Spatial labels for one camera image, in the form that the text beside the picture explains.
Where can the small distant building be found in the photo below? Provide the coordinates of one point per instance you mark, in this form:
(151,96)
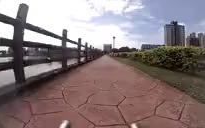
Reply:
(107,47)

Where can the red stone paved path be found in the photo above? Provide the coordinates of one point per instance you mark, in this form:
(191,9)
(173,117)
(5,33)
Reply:
(103,86)

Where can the distant row of trees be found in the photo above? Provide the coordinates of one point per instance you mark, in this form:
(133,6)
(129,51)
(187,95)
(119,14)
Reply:
(123,49)

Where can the low wide building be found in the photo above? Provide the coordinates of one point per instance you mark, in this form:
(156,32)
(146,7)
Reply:
(150,46)

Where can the river water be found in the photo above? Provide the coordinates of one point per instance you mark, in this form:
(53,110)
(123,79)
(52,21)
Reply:
(36,70)

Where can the green hedge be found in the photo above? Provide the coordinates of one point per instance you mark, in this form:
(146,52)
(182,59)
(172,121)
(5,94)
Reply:
(170,58)

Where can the robot's own part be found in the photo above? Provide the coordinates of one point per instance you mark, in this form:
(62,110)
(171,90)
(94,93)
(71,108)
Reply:
(134,126)
(65,124)

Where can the grass strip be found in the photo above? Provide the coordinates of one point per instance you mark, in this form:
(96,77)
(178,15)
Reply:
(176,78)

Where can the tall tower building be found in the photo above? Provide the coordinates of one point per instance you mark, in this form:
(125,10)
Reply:
(174,35)

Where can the group of high-rise buildings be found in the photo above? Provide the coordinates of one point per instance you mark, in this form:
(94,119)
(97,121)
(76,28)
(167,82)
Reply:
(198,40)

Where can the dark wooden rail fence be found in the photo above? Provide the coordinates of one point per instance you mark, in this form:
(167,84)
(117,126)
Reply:
(18,50)

